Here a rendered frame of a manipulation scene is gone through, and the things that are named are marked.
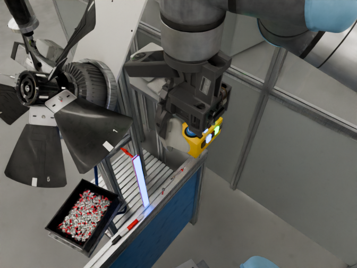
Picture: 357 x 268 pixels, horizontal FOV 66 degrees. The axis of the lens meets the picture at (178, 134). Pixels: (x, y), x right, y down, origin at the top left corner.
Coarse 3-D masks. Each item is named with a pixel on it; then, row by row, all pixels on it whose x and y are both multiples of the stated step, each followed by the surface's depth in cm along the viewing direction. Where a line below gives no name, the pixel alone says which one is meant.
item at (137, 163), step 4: (136, 160) 77; (136, 164) 78; (140, 164) 80; (136, 168) 79; (140, 168) 82; (136, 172) 81; (140, 172) 83; (140, 176) 84; (140, 180) 86; (140, 184) 88; (144, 184) 90; (140, 188) 89; (144, 188) 92; (144, 192) 94; (144, 196) 96; (144, 200) 98; (144, 204) 100
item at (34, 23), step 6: (24, 0) 66; (24, 6) 67; (30, 6) 68; (30, 12) 69; (30, 18) 69; (36, 18) 69; (12, 24) 67; (24, 24) 67; (30, 24) 67; (36, 24) 68; (12, 30) 67; (18, 30) 66; (24, 30) 67; (30, 30) 67
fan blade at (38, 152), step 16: (32, 128) 95; (48, 128) 97; (16, 144) 96; (32, 144) 96; (48, 144) 98; (16, 160) 97; (32, 160) 97; (48, 160) 99; (16, 176) 99; (32, 176) 99; (64, 176) 100
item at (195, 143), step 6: (222, 120) 101; (186, 126) 99; (216, 126) 100; (204, 132) 97; (210, 132) 98; (186, 138) 96; (192, 138) 95; (198, 138) 95; (204, 138) 96; (192, 144) 95; (198, 144) 94; (192, 150) 98; (198, 150) 98
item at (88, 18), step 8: (88, 8) 81; (88, 16) 77; (80, 24) 79; (88, 24) 75; (80, 32) 77; (88, 32) 74; (72, 40) 80; (64, 48) 83; (64, 56) 90; (56, 64) 84
